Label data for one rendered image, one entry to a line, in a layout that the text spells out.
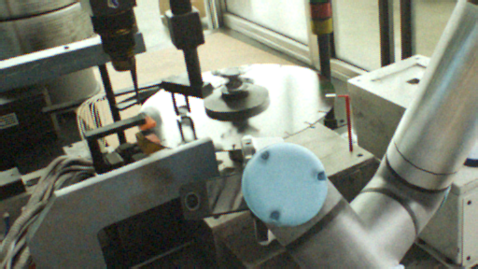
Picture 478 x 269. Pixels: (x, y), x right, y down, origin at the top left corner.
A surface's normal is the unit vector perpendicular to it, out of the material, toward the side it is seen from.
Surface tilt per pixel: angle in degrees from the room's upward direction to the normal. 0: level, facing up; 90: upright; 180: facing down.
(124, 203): 90
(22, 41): 90
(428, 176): 99
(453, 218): 90
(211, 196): 60
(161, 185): 90
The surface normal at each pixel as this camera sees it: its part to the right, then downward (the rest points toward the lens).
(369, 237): 0.54, -0.58
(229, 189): -0.42, -0.05
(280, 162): 0.11, -0.10
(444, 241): -0.84, 0.33
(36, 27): 0.50, 0.35
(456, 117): -0.24, 0.59
